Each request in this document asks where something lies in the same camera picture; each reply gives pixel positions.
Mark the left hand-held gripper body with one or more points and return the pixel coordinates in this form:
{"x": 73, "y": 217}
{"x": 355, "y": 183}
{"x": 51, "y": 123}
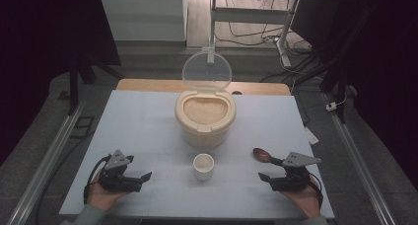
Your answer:
{"x": 115, "y": 180}

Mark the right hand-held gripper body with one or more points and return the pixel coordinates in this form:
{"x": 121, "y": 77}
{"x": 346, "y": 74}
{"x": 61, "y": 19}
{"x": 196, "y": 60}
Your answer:
{"x": 291, "y": 180}

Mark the dark brown wooden spoon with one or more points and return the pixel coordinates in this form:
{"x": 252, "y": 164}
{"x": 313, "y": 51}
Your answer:
{"x": 261, "y": 154}

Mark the white cup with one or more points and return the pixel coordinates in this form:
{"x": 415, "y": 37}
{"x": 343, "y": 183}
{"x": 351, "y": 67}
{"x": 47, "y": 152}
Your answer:
{"x": 203, "y": 172}

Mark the cream plastic rice container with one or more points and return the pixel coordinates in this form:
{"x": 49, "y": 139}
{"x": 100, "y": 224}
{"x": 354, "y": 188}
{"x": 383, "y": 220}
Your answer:
{"x": 205, "y": 136}

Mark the rice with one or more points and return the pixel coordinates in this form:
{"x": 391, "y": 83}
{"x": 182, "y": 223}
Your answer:
{"x": 205, "y": 110}

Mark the person's left hand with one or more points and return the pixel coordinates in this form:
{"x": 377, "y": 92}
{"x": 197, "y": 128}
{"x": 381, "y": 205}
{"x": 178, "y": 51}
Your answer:
{"x": 102, "y": 197}

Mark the person's right hand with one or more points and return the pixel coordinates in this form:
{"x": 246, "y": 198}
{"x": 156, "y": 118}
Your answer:
{"x": 304, "y": 202}

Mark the pale blue table mat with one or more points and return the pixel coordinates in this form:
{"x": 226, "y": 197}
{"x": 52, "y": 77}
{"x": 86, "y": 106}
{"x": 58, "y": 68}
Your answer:
{"x": 148, "y": 129}

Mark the white paper tag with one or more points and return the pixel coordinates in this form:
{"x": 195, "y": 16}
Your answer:
{"x": 311, "y": 136}

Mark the wooden table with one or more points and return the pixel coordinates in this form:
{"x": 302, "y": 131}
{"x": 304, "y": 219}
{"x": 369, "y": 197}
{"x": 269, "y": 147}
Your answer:
{"x": 148, "y": 85}

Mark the small white adapter box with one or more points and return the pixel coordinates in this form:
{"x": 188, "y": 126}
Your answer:
{"x": 331, "y": 106}

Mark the black table grommet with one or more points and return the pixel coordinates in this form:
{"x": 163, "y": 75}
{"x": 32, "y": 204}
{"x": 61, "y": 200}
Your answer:
{"x": 237, "y": 93}

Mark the black stand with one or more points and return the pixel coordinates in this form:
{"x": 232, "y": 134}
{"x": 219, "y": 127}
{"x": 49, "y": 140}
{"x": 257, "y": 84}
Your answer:
{"x": 74, "y": 87}

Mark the clear plastic container lid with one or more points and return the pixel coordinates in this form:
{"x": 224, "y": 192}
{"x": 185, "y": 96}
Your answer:
{"x": 207, "y": 70}

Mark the black curtain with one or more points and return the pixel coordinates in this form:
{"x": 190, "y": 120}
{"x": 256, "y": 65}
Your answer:
{"x": 378, "y": 70}
{"x": 39, "y": 54}

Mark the white cabinet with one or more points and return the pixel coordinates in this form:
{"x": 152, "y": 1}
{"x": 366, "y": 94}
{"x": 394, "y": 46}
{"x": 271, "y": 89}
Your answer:
{"x": 141, "y": 17}

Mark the aluminium rail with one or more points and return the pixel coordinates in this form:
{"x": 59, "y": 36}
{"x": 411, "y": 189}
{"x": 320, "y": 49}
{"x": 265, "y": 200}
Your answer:
{"x": 49, "y": 159}
{"x": 358, "y": 165}

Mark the white desk frame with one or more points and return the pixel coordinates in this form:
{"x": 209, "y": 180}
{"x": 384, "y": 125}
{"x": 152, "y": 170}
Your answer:
{"x": 249, "y": 15}

